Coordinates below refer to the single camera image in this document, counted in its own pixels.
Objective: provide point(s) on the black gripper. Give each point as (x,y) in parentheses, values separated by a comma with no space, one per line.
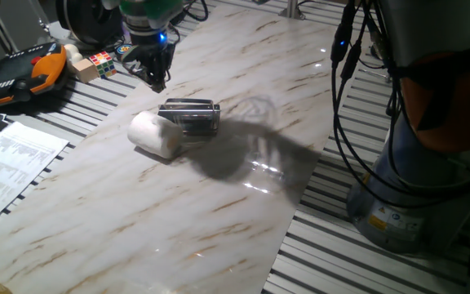
(149,38)

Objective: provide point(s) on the white paper roll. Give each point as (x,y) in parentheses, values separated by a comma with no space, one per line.
(153,134)

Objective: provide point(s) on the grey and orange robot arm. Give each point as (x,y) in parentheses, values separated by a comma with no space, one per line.
(422,24)

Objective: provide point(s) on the chrome paper roll holder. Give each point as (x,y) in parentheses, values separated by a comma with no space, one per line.
(190,116)

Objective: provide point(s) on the black disc with blue centre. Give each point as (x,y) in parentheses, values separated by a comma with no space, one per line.
(122,49)

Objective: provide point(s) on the Rubik's cube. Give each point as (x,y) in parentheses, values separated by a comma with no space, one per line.
(103,64)

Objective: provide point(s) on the plain wooden cube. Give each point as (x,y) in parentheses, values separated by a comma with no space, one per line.
(85,71)

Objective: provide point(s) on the black filament spool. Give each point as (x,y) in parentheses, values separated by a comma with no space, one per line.
(90,18)

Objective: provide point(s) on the small white figurine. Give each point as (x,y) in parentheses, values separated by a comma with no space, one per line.
(72,53)

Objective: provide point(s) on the thin metal rod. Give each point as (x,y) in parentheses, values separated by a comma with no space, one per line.
(41,18)

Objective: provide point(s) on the marble pattern board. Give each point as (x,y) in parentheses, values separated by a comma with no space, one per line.
(157,212)

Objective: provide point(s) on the black and orange teach pendant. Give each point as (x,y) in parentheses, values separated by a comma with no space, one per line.
(14,77)

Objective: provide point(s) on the white printed paper sheet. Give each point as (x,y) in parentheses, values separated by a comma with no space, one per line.
(10,167)

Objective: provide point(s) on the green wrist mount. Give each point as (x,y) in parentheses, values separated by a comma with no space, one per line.
(153,10)

